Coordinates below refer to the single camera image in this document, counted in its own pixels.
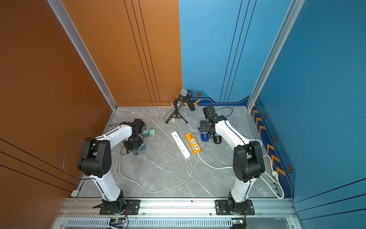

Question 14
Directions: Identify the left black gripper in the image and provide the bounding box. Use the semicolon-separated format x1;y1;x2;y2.
124;135;144;152

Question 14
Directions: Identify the yellow power strip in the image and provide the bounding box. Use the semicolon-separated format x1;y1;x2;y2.
185;133;201;155

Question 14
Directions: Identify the light green charger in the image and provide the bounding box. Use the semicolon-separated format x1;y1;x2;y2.
149;128;156;136

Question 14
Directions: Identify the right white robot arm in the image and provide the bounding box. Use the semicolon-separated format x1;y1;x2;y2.
199;106;265;215

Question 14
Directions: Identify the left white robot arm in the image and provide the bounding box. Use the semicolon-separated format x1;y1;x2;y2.
78;119;145;214

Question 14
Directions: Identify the black tripod stand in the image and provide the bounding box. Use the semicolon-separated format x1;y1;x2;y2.
165;98;188;124

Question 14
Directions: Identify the white power strip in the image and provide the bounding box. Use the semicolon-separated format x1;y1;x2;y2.
171;131;190;159

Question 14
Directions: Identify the white strip power cable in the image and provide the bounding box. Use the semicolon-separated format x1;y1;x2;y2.
71;151;193;198

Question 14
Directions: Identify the yellow strip white cable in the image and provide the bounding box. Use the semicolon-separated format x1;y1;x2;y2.
197;138;285;199

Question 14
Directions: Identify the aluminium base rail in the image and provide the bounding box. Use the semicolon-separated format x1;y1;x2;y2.
52;198;302;229

